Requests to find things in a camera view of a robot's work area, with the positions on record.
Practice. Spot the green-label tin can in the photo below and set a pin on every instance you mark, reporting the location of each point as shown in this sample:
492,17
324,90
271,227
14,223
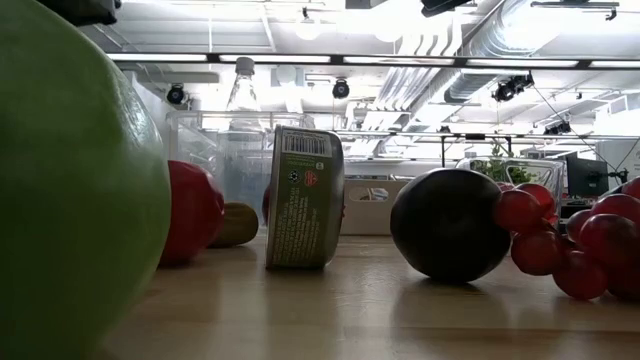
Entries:
300,210

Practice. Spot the brown-green kiwi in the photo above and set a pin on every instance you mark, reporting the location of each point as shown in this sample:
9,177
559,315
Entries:
240,225

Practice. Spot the clear plastic water bottle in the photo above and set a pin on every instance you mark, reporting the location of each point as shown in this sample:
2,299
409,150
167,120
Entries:
243,95

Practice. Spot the bright red fruit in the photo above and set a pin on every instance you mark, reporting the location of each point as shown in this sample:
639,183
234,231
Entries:
195,215

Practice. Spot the black plum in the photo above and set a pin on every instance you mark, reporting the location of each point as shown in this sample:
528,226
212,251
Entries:
445,225

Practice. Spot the red grape bunch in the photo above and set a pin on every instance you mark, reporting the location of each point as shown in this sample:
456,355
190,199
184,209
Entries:
535,250

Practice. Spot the green apple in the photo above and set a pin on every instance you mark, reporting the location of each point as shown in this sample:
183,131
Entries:
75,200

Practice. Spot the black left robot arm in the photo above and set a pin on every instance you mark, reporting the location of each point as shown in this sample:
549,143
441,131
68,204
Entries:
80,10

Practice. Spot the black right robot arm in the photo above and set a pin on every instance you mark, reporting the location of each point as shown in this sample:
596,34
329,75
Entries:
442,5

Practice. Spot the small grey plastic bin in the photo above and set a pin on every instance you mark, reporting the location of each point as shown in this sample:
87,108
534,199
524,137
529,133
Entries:
360,220

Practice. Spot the overhead light bar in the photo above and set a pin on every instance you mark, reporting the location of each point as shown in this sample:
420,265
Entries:
336,59

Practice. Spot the large clear plastic bin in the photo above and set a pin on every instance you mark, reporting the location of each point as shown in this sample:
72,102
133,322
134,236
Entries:
195,150

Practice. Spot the round white ceiling lamp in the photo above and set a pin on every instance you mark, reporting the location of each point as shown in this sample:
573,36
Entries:
307,27

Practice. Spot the small green potted plant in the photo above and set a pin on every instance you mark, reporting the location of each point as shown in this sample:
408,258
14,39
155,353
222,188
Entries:
495,170

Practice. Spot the black ceiling spotlight cluster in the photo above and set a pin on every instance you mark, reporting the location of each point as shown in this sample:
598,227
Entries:
557,129
512,86

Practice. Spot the clear plastic fruit tray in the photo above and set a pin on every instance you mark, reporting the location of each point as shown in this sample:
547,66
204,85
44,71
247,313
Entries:
552,175

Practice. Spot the black computer monitor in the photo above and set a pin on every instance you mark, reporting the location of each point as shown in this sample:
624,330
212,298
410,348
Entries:
587,176

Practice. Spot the black dome camera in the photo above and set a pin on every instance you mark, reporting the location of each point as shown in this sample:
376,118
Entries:
341,89
175,94

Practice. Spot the silver spiral ventilation duct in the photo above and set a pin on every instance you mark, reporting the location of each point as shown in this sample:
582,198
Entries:
500,35

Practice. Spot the black ceiling track rail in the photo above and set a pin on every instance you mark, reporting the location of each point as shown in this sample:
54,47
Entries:
575,4

